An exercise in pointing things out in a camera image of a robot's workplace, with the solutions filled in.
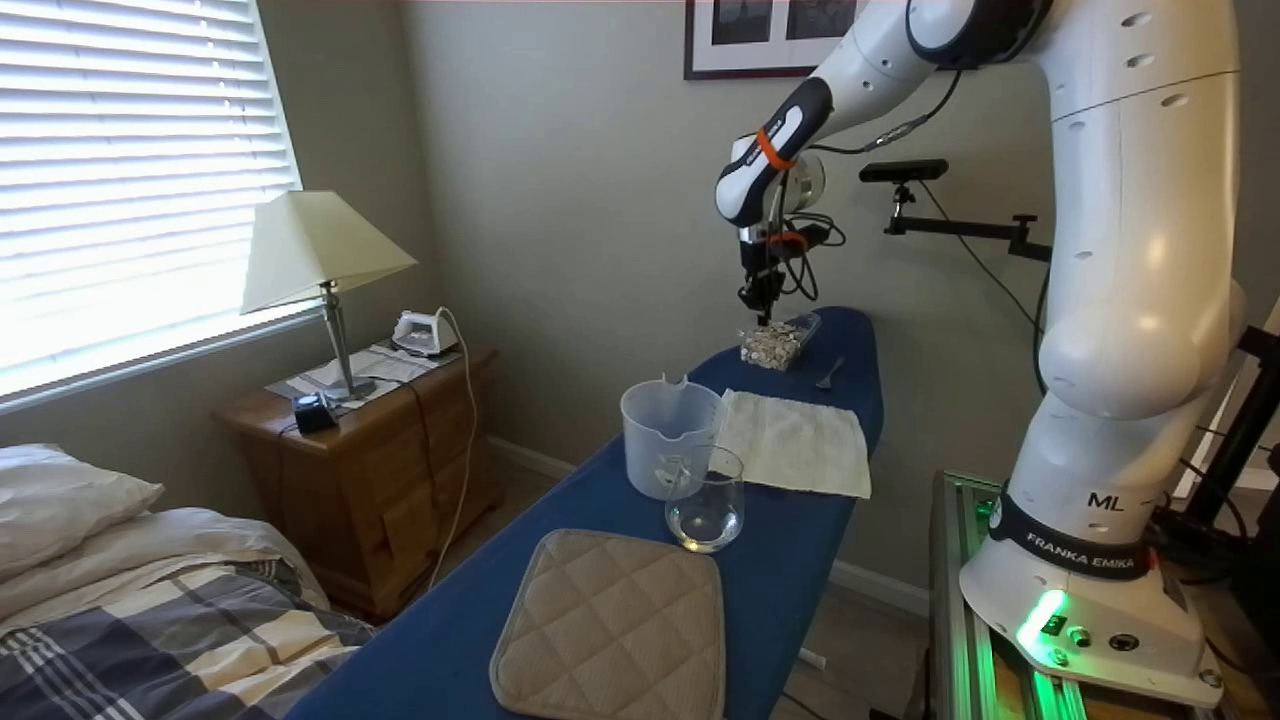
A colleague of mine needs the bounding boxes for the grey cloth on nightstand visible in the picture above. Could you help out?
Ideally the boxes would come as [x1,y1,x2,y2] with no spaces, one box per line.
[263,339,446,412]

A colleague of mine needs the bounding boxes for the clear plastic lunchbox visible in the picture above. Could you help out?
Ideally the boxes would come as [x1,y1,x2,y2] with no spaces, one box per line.
[735,310,820,375]

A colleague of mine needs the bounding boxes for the small white device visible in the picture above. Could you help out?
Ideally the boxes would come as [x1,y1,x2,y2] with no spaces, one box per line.
[390,307,459,360]

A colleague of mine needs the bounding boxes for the grey quilted pot holder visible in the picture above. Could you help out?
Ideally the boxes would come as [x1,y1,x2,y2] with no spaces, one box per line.
[486,523,734,720]

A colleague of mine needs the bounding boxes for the black stereo camera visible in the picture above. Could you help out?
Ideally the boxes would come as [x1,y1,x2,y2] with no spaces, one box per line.
[857,157,952,187]

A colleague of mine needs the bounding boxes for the wooden nightstand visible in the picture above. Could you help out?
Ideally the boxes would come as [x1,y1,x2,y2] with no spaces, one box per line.
[218,344,505,625]

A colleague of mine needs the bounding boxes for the white power cable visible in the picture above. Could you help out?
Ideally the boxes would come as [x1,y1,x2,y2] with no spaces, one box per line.
[424,303,486,593]

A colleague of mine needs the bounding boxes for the black framed picture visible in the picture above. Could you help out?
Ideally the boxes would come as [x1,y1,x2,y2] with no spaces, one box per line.
[679,0,884,78]

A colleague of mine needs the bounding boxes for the white window blinds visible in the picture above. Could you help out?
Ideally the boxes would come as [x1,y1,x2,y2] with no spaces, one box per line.
[0,0,310,403]

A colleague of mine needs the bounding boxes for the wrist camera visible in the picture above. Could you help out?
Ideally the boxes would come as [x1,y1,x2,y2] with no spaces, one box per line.
[790,216,849,251]

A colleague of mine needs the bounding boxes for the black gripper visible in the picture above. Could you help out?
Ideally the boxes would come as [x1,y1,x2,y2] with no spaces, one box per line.
[735,220,791,327]

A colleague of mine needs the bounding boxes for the white folded towel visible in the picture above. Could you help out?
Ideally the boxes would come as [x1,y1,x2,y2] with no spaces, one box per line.
[714,389,878,502]

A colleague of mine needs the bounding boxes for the table lamp beige shade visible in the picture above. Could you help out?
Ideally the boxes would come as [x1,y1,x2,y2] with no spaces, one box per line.
[240,187,422,403]

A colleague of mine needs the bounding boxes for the small black alarm clock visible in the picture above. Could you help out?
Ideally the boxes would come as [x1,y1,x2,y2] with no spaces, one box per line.
[294,392,342,440]

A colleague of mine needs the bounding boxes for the black metal stand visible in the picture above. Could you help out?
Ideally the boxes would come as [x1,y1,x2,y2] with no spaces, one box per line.
[1172,315,1280,536]

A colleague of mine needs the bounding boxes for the blue ironing board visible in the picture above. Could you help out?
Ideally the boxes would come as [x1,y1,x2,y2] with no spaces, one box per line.
[285,303,890,720]

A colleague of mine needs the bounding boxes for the white pillow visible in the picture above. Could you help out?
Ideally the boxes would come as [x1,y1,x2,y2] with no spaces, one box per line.
[0,440,170,585]

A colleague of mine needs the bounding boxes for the clear drinking glass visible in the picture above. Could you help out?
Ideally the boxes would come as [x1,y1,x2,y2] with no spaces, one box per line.
[660,442,747,556]

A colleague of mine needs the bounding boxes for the clear plastic measuring jug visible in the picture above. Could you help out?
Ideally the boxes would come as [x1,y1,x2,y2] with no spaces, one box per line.
[615,375,729,502]

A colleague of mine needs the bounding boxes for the white bed sheet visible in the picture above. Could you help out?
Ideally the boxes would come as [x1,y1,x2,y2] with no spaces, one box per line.
[0,502,332,632]

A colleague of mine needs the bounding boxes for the aluminium robot base stand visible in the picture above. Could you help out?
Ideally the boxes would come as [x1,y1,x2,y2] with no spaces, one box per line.
[924,468,1280,720]

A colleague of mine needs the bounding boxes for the bed with plaid blanket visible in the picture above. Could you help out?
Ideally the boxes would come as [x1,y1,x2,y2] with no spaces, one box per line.
[0,550,378,720]

